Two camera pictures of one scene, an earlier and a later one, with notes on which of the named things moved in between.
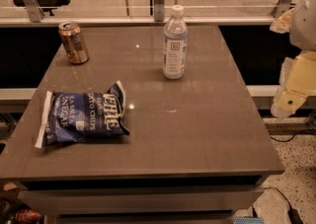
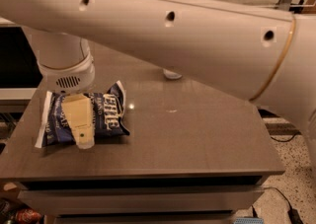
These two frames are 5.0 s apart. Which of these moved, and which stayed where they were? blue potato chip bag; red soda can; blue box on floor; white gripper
Moved: white gripper
Stayed: blue potato chip bag; blue box on floor; red soda can
